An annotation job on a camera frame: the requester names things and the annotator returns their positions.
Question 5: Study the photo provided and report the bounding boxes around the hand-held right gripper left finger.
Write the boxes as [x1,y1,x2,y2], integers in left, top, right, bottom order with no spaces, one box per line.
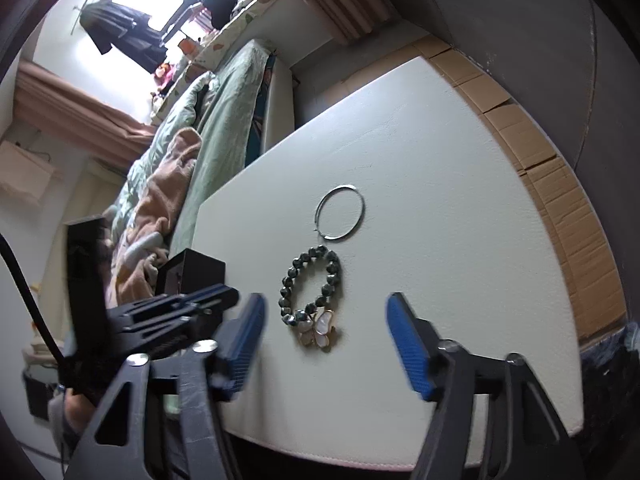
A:
[64,292,268,480]

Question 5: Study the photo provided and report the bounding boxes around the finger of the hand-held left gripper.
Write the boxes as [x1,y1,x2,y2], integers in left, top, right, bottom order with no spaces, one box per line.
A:
[105,284,240,331]
[107,322,201,361]

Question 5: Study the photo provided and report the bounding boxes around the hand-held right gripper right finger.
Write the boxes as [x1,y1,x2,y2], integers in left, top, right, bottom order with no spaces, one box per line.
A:
[385,291,586,480]

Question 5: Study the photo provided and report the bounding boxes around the black jewelry box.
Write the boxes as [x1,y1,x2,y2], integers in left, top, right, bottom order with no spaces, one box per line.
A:
[156,249,227,297]

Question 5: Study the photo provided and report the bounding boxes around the green bead butterfly bracelet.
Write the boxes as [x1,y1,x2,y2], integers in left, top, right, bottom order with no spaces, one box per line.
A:
[277,244,343,353]

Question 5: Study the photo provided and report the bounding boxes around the thin silver bangle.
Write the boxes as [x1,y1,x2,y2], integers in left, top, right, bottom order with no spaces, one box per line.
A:
[314,185,367,242]

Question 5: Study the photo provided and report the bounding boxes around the pink fleece blanket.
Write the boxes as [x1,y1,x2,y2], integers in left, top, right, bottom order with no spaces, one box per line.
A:
[107,127,203,311]

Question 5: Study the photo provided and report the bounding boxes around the hanging pink towel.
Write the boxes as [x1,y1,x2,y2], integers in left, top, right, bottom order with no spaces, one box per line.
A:
[0,140,61,206]

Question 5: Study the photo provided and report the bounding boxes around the pink curtain beside headboard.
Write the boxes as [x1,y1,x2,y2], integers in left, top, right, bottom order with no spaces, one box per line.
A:
[15,60,158,168]

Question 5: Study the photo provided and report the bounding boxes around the bed with green sheet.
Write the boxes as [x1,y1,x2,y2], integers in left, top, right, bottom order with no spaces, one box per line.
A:
[107,37,298,311]

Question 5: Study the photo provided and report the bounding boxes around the green floral quilt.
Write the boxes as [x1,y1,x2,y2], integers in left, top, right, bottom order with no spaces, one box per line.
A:
[112,72,221,221]

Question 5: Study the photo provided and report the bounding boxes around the white low table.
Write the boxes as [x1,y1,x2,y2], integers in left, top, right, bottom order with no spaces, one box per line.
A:
[192,55,586,471]

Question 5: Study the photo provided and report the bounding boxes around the cardboard floor sheets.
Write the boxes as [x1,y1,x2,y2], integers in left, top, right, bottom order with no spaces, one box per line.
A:
[410,35,628,346]

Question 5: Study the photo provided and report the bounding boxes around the hanging black coat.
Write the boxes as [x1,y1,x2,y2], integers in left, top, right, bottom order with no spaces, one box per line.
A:
[79,2,166,73]

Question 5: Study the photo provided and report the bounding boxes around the floral window seat cushion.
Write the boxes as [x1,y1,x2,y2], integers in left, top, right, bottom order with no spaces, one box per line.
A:
[150,0,291,126]

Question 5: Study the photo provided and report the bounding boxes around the black bag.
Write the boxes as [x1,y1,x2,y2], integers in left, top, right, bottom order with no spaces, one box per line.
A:
[201,0,243,28]

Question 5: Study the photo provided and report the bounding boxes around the grey wardrobe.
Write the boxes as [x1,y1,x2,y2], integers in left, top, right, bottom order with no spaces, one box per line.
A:
[360,0,640,321]

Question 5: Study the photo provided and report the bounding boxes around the pink curtain beside wardrobe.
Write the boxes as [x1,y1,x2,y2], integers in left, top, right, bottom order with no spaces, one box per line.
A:
[265,0,401,46]

